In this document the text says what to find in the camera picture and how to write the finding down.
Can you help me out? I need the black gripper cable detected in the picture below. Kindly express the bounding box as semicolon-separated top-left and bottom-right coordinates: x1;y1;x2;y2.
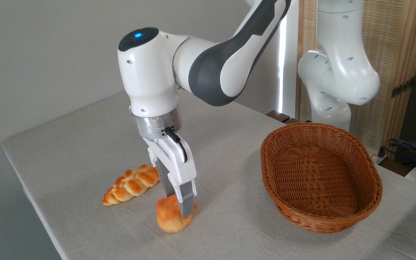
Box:
164;127;188;163

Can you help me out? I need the black screen hinge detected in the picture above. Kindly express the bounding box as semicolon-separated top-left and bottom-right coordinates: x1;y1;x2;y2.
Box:
391;77;415;99

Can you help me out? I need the dark wooden furniture piece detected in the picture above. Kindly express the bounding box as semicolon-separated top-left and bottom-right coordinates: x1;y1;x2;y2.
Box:
265;110;300;125

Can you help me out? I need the black cable bundle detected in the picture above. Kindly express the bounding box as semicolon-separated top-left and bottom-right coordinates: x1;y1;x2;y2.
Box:
388;138;416;170

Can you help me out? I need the brown wicker basket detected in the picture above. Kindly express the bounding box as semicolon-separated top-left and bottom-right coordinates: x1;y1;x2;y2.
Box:
260;122;383;233

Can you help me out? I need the round golden bread bun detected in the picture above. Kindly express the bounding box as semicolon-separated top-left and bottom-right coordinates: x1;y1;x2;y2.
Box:
156;195;199;233

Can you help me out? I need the braided bread loaf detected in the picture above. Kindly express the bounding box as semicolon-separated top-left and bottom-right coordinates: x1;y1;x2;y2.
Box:
102;164;160;206

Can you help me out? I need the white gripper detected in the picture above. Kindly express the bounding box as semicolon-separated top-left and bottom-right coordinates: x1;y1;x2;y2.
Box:
145;134;198;219

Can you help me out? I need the white power strip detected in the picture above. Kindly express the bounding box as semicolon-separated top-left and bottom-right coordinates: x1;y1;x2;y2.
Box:
370;146;390;165

